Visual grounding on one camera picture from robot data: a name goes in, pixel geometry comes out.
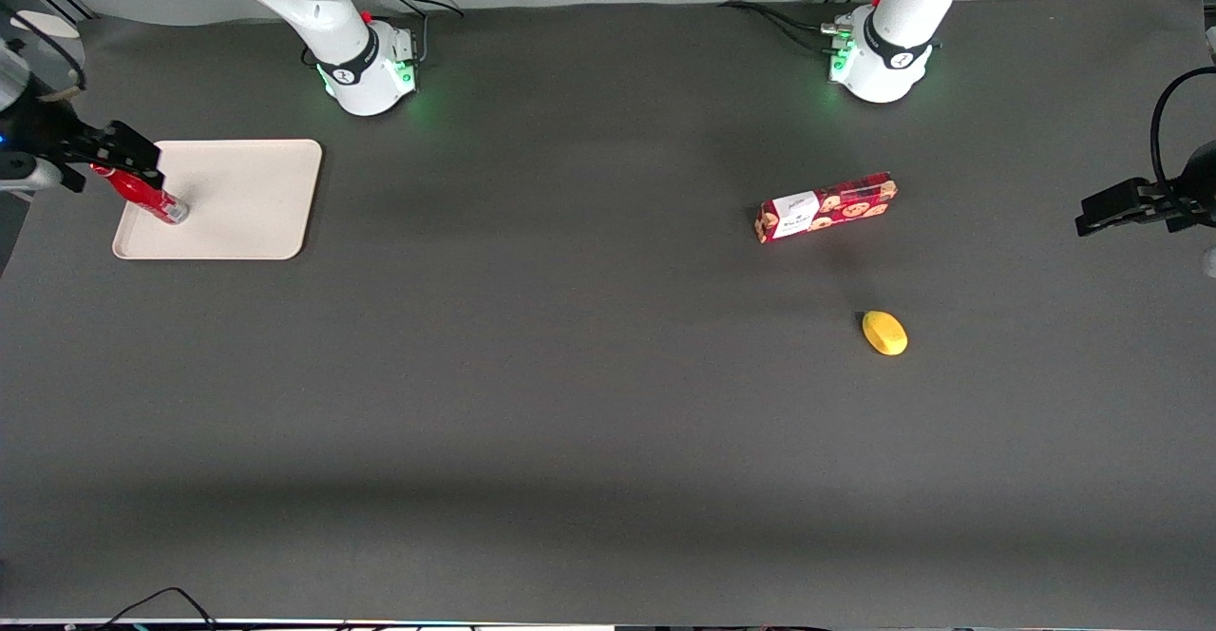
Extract black cable at table edge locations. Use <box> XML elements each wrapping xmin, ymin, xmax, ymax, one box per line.
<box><xmin>93</xmin><ymin>586</ymin><xmax>221</xmax><ymax>631</ymax></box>

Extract black left arm base cables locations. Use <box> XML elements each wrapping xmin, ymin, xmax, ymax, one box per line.
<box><xmin>714</xmin><ymin>0</ymin><xmax>880</xmax><ymax>54</ymax></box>

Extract beige plastic tray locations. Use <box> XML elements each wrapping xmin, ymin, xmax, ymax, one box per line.
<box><xmin>111</xmin><ymin>139</ymin><xmax>325</xmax><ymax>262</ymax></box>

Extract red tartan cookie box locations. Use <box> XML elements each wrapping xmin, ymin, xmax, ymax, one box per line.
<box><xmin>754</xmin><ymin>171</ymin><xmax>900</xmax><ymax>245</ymax></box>

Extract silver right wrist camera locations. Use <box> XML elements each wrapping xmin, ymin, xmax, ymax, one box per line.
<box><xmin>0</xmin><ymin>150</ymin><xmax>66</xmax><ymax>197</ymax></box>

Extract yellow lemon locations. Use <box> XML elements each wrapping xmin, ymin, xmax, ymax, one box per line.
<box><xmin>861</xmin><ymin>310</ymin><xmax>910</xmax><ymax>358</ymax></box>

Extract red coke bottle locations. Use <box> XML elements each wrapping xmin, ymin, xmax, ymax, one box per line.
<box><xmin>91</xmin><ymin>163</ymin><xmax>191</xmax><ymax>226</ymax></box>

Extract black looped gripper cable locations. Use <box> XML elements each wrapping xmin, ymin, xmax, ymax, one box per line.
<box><xmin>1149</xmin><ymin>67</ymin><xmax>1216</xmax><ymax>197</ymax></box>

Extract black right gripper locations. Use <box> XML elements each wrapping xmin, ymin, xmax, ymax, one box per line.
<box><xmin>0</xmin><ymin>75</ymin><xmax>166</xmax><ymax>193</ymax></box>

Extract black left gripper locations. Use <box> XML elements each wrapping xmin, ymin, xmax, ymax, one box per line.
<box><xmin>1075</xmin><ymin>140</ymin><xmax>1216</xmax><ymax>238</ymax></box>

